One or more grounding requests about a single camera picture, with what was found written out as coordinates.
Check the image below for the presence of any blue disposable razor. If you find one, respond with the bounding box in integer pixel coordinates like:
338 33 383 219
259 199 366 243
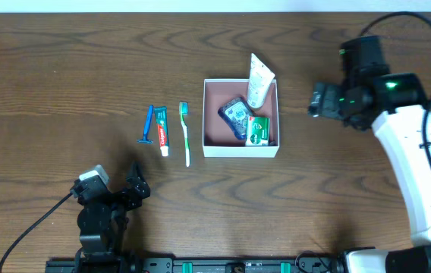
137 105 154 144

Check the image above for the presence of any green red toothpaste tube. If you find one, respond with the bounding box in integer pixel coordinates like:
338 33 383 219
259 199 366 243
154 106 169 157

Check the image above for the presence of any white lotion tube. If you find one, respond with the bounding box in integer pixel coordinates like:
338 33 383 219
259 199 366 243
247 53 275 109

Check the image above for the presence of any green soap bar box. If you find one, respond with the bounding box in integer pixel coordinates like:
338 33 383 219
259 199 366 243
245 116 270 146

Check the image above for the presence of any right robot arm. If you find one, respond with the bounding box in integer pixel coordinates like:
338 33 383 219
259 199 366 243
308 36 431 272

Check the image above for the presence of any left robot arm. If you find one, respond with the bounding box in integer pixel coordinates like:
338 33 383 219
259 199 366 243
71 163 150 259

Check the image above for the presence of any green white toothbrush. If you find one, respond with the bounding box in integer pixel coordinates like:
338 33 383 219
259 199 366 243
179 101 190 168

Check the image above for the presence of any white open cardboard box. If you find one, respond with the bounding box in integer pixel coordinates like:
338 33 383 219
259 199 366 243
202 79 280 158

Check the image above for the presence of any black mounting rail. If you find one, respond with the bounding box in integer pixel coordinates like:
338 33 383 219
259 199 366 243
45 255 347 273

